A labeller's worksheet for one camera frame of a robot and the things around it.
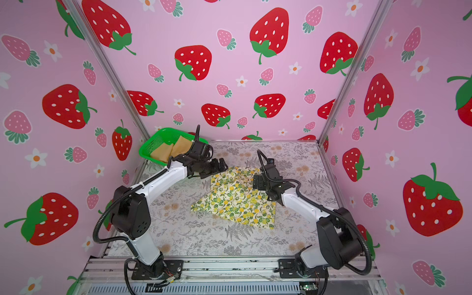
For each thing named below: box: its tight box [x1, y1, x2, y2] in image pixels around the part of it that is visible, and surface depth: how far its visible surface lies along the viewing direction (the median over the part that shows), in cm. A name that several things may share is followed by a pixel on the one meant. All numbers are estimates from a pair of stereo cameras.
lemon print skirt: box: [191, 166, 276, 230], surface depth 93 cm
